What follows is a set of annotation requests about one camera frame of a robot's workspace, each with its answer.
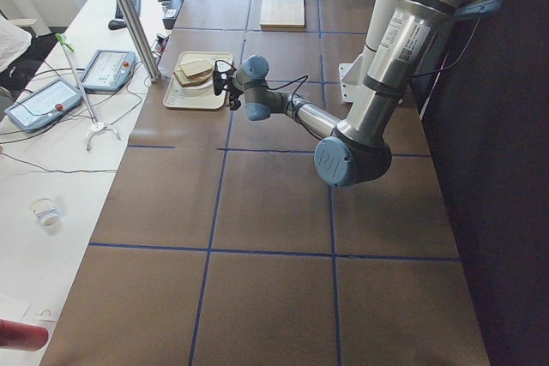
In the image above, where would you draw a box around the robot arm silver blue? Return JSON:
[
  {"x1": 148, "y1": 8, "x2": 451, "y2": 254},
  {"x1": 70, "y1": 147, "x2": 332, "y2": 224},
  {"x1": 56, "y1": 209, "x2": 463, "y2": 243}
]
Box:
[{"x1": 214, "y1": 0, "x2": 503, "y2": 187}]

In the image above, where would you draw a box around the teach pendant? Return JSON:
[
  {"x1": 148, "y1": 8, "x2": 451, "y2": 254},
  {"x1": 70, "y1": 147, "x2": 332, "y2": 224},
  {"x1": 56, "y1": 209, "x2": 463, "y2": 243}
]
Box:
[
  {"x1": 81, "y1": 50, "x2": 136, "y2": 94},
  {"x1": 4, "y1": 78, "x2": 82, "y2": 132}
]

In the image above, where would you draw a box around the aluminium frame post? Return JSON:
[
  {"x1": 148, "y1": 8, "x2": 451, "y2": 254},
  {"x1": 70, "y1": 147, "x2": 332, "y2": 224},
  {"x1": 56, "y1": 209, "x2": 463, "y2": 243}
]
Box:
[{"x1": 116, "y1": 0, "x2": 161, "y2": 84}]

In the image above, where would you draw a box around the black computer mouse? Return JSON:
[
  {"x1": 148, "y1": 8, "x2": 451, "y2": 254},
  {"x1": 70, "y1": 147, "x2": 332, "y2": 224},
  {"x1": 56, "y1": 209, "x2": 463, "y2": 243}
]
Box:
[{"x1": 107, "y1": 19, "x2": 127, "y2": 31}]

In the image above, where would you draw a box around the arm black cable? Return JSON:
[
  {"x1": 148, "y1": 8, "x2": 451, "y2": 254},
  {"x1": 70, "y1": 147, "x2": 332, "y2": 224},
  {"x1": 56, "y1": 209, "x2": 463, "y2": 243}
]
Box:
[{"x1": 265, "y1": 74, "x2": 310, "y2": 101}]

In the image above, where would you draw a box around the near teach pendant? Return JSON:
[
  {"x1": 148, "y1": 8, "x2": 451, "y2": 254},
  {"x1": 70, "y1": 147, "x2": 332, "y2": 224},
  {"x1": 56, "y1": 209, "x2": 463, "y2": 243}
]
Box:
[{"x1": 4, "y1": 78, "x2": 82, "y2": 132}]

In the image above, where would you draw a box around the white pedestal column base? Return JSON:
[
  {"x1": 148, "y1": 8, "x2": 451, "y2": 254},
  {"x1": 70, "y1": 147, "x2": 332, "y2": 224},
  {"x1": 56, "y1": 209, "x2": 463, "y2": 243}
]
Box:
[{"x1": 337, "y1": 0, "x2": 404, "y2": 105}]

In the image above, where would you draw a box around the red cylinder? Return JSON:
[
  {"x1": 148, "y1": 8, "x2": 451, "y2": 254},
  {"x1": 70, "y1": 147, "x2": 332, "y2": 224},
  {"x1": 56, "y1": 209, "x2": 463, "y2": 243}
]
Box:
[{"x1": 0, "y1": 320, "x2": 49, "y2": 351}]

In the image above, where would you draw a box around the bamboo cutting board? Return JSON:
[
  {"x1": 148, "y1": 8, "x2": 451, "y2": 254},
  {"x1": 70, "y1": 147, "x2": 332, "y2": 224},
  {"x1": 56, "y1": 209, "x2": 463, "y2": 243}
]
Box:
[{"x1": 259, "y1": 0, "x2": 305, "y2": 31}]

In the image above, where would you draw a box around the bread slice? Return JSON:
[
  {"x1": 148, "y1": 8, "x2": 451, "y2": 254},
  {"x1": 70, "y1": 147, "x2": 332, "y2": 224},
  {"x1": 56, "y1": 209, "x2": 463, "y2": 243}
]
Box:
[
  {"x1": 178, "y1": 60, "x2": 213, "y2": 79},
  {"x1": 173, "y1": 69, "x2": 211, "y2": 87}
]

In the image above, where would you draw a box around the seated person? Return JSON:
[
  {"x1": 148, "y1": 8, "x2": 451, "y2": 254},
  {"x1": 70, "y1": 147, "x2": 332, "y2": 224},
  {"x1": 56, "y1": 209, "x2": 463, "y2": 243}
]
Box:
[{"x1": 1, "y1": 16, "x2": 57, "y2": 92}]

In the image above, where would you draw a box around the paper cup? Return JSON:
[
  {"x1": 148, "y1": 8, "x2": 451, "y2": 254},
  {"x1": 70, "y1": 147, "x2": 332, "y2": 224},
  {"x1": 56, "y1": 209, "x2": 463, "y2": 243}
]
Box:
[{"x1": 29, "y1": 198, "x2": 60, "y2": 226}]

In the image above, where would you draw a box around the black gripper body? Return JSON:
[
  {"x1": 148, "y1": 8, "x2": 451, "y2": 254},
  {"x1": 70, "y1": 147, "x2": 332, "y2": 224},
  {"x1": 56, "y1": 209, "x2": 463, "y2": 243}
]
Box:
[{"x1": 226, "y1": 81, "x2": 243, "y2": 103}]

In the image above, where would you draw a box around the white round plate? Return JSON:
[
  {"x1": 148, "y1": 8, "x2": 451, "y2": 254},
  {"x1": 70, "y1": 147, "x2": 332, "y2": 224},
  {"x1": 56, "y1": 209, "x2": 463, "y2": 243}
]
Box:
[{"x1": 174, "y1": 71, "x2": 212, "y2": 96}]

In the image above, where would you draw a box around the reacher grabber stick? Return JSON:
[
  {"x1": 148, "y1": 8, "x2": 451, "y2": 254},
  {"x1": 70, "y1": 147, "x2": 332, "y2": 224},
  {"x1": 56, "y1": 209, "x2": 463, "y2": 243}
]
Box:
[{"x1": 55, "y1": 33, "x2": 121, "y2": 152}]

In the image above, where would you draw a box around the cream bear tray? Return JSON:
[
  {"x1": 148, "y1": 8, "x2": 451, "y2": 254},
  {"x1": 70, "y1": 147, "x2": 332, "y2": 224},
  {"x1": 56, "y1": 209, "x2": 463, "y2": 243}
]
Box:
[{"x1": 163, "y1": 51, "x2": 233, "y2": 111}]

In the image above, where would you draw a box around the far teach pendant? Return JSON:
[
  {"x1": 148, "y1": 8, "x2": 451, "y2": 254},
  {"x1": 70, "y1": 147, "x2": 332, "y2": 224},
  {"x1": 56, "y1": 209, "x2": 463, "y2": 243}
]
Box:
[{"x1": 81, "y1": 50, "x2": 136, "y2": 94}]

